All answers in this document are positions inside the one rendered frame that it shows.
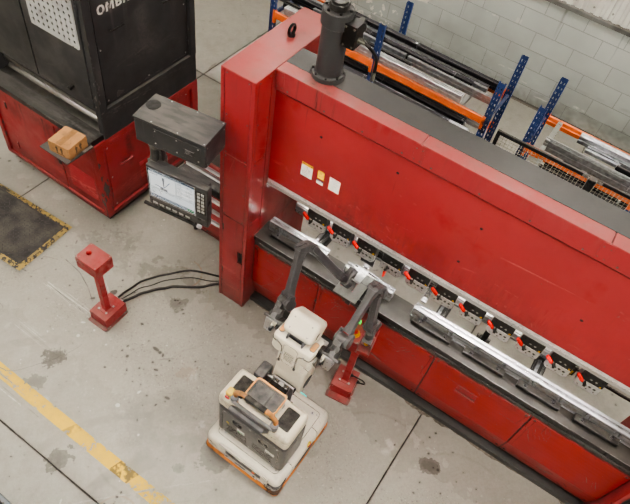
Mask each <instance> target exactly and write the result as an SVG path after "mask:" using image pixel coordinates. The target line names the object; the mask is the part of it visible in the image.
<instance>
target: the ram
mask: <svg viewBox="0 0 630 504"><path fill-rule="evenodd" d="M302 161H303V162H305V163H307V164H309V165H310V166H312V167H313V172H312V178H311V180H310V179H309V178H307V177H305V176H303V175H302V174H300V173H301V167H302ZM318 170H319V171H321V172H323V173H325V176H324V181H322V180H321V179H319V178H317V174H318ZM330 177H332V178H334V179H335V180H337V181H339V182H341V186H340V190H339V195H337V194H335V193H334V192H332V191H330V190H328V189H327V188H328V183H329V178H330ZM268 178H269V179H271V180H273V181H274V182H276V183H278V184H280V185H281V186H283V187H285V188H286V189H288V190H290V191H292V192H293V193H295V194H297V195H298V196H300V197H302V198H304V199H305V200H307V201H309V202H311V203H312V204H314V205H316V206H317V207H319V208H321V209H323V210H324V211H326V212H328V213H329V214H331V215H333V216H335V217H336V218H338V219H340V220H341V221H343V222H345V223H347V224H348V225H350V226H352V227H354V228H355V229H357V230H359V231H360V232H362V233H364V234H366V235H367V236H369V237H371V238H372V239H374V240H376V241H378V242H379V243H381V244H383V245H384V246H386V247H388V248H390V249H391V250H393V251H395V252H397V253H398V254H400V255H402V256H403V257H405V258H407V259H409V260H410V261H412V262H414V263H415V264H417V265H419V266H421V267H422V268H424V269H426V270H427V271H429V272H431V273H433V274H434V275H436V276H438V277H439V278H441V279H443V280H445V281H446V282H448V283H450V284H452V285H453V286H455V287H457V288H458V289H460V290H462V291H464V292H465V293H467V294H469V295H470V296H472V297H474V298H476V299H477V300H479V301H481V302H482V303H484V304H486V305H488V306H489V307H491V308H493V309H495V310H496V311H498V312H500V313H501V314H503V315H505V316H507V317H508V318H510V319H512V320H513V321H515V322H517V323H519V324H520V325H522V326H524V327H525V328H527V329H529V330H531V331H532V332H534V333H536V334H538V335H539V336H541V337H543V338H544V339H546V340H548V341H550V342H551V343H553V344H555V345H556V346H558V347H560V348H562V349H563V350H565V351H567V352H568V353H570V354H572V355H574V356H575V357H577V358H579V359H581V360H582V361H584V362H586V363H587V364H589V365H591V366H593V367H594V368H596V369H598V370H599V371H601V372H603V373H605V374H606V375H608V376H610V377H611V378H613V379H615V380H617V381H618V382H620V383H622V384H623V385H625V386H627V387H629V388H630V278H629V277H627V276H626V275H624V274H622V273H620V272H618V271H616V270H614V269H612V268H611V267H609V266H607V265H605V264H603V263H601V262H599V261H598V260H596V259H594V258H592V257H590V256H588V255H586V254H584V253H583V252H581V251H579V250H577V249H575V248H573V247H571V246H569V245H568V244H566V243H564V242H562V241H560V240H558V239H556V238H554V237H553V236H551V235H549V234H547V233H545V232H543V231H541V230H539V229H538V228H536V227H534V226H532V225H530V224H528V223H526V222H524V221H523V220H521V219H519V218H517V217H515V216H513V215H511V214H509V213H508V212H506V211H504V210H502V209H500V208H498V207H496V206H495V205H493V204H491V203H489V202H487V201H485V200H483V199H481V198H480V197H478V196H476V195H474V194H472V193H470V192H468V191H466V190H465V189H463V188H461V187H459V186H457V185H455V184H453V183H451V182H450V181H448V180H446V179H444V178H442V177H440V176H438V175H436V174H435V173H433V172H431V171H429V170H427V169H425V168H423V167H421V166H420V165H418V164H416V163H414V162H412V161H410V160H408V159H406V158H405V157H403V156H401V155H399V154H397V153H395V152H393V151H391V150H390V149H388V148H386V147H384V146H382V145H380V144H378V143H377V142H375V141H373V140H371V139H369V138H367V137H365V136H363V135H362V134H360V133H358V132H356V131H354V130H352V129H350V128H348V127H347V126H345V125H343V124H341V123H339V122H337V121H335V120H333V119H332V118H330V117H328V116H326V115H324V114H322V113H320V112H318V111H317V110H315V109H313V108H311V107H309V106H307V105H305V104H303V103H302V102H300V101H298V100H296V99H294V98H292V97H290V96H288V95H287V94H285V93H283V92H281V91H279V90H276V97H275V108H274V118H273V128H272V139H271V149H270V160H269V170H268ZM317 179H318V180H319V181H321V182H323V186H321V185H319V184H318V183H316V180H317ZM267 184H269V185H270V186H272V187H274V188H275V189H277V190H279V191H280V192H282V193H284V194H286V195H287V196H289V197H291V198H292V199H294V200H296V201H298V202H299V203H301V204H303V205H304V206H306V207H308V208H310V209H311V210H313V211H315V212H316V213H318V214H320V215H322V216H323V217H325V218H327V219H328V220H330V221H332V222H334V223H335V224H337V225H339V226H340V227H342V228H344V229H345V230H347V231H349V232H351V233H352V234H354V235H356V236H357V237H359V238H361V239H363V240H364V241H366V242H368V243H369V244H371V245H373V246H375V247H376V248H378V249H380V250H381V251H383V252H385V253H387V254H388V255H390V256H392V257H393V258H395V259H397V260H398V261H400V262H402V263H404V264H405V265H407V266H409V267H410V268H412V269H414V270H416V271H417V272H419V273H421V274H422V275H424V276H426V277H428V278H429V279H431V280H433V281H434V282H436V283H438V284H440V285H441V286H443V287H445V288H446V289H448V290H450V291H451V292H453V293H455V294H457V295H458V296H460V297H462V298H463V299H465V300H467V301H469V302H470V303H472V304H474V305H475V306H477V307H479V308H481V309H482V310H484V311H486V312H487V313H489V314H491V315H493V316H494V317H496V318H498V319H499V320H501V321H503V322H505V323H506V324H508V325H510V326H511V327H513V328H515V329H516V330H518V331H520V332H522V333H523V334H525V335H527V336H528V337H530V338H532V339H534V340H535V341H537V342H539V343H540V344H542V345H544V346H546V347H547V348H549V349H551V350H552V351H554V352H556V353H558V354H559V355H561V356H563V357H564V358H566V359H568V360H569V361H571V362H573V363H575V364H576V365H578V366H580V367H581V368H583V369H585V370H587V371H588V372H590V373H592V374H593V375H595V376H597V377H599V378H600V379H602V380H604V381H605V382H607V383H609V384H611V385H612V386H614V387H616V388H617V389H619V390H621V391H622V392H624V393H626V394H628V395H629V396H630V392H629V391H627V390H625V389H623V388H622V387H620V386H618V385H617V384H615V383H613V382H611V381H610V380H608V379H606V378H605V377H603V376H601V375H599V374H598V373H596V372H594V371H593V370H591V369H589V368H587V367H586V366H584V365H582V364H581V363H579V362H577V361H575V360H574V359H572V358H570V357H569V356H567V355H565V354H563V353H562V352H560V351H558V350H557V349H555V348H553V347H551V346H550V345H548V344H546V343H545V342H543V341H541V340H539V339H538V338H536V337H534V336H533V335H531V334H529V333H527V332H526V331H524V330H522V329H521V328H519V327H517V326H515V325H514V324H512V323H510V322H509V321H507V320H505V319H503V318H502V317H500V316H498V315H497V314H495V313H493V312H491V311H490V310H488V309H486V308H485V307H483V306H481V305H479V304H478V303H476V302H474V301H473V300H471V299H469V298H467V297H466V296H464V295H462V294H461V293H459V292H457V291H455V290H454V289H452V288H450V287H449V286H447V285H445V284H443V283H442V282H440V281H438V280H437V279H435V278H433V277H431V276H430V275H428V274H426V273H425V272H423V271H421V270H419V269H418V268H416V267H414V266H413V265H411V264H409V263H407V262H406V261H404V260H402V259H401V258H399V257H397V256H395V255H394V254H392V253H390V252H389V251H387V250H385V249H383V248H382V247H380V246H378V245H377V244H375V243H373V242H371V241H370V240H368V239H366V238H365V237H363V236H361V235H359V234H358V233H356V232H354V231H353V230H351V229H349V228H347V227H346V226H344V225H342V224H341V223H339V222H337V221H335V220H334V219H332V218H330V217H329V216H327V215H325V214H323V213H322V212H320V211H318V210H317V209H315V208H313V207H311V206H310V205H308V204H306V203H305V202H303V201H301V200H299V199H298V198H296V197H294V196H293V195H291V194H289V193H287V192H286V191H284V190H282V189H281V188H279V187H277V186H275V185H274V184H272V183H270V182H269V181H268V180H267Z"/></svg>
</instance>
